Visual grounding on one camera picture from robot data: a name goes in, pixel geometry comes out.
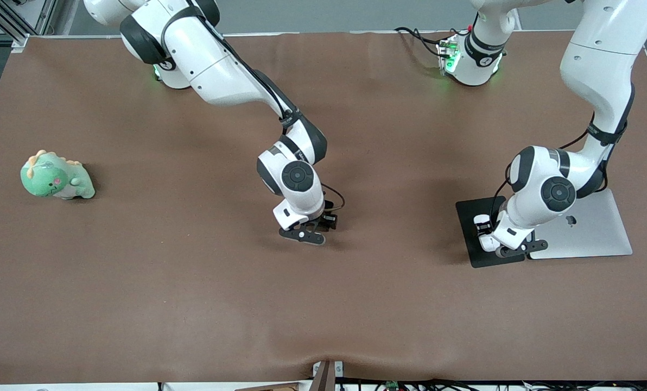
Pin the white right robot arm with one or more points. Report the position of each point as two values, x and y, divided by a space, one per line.
215 70

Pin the metal table edge bracket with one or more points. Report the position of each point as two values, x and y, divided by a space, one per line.
326 374

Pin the aluminium frame profile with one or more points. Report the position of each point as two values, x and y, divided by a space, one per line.
14 19

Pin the black mouse pad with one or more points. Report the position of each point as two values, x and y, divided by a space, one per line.
478 255

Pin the green dinosaur plush toy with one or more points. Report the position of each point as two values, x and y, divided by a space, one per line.
52 176

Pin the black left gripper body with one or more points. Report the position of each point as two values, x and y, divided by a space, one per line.
484 224

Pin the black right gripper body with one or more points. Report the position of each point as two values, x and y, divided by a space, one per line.
329 220

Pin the silver closed laptop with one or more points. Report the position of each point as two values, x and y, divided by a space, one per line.
589 233

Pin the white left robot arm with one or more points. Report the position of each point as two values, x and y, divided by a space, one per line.
600 65

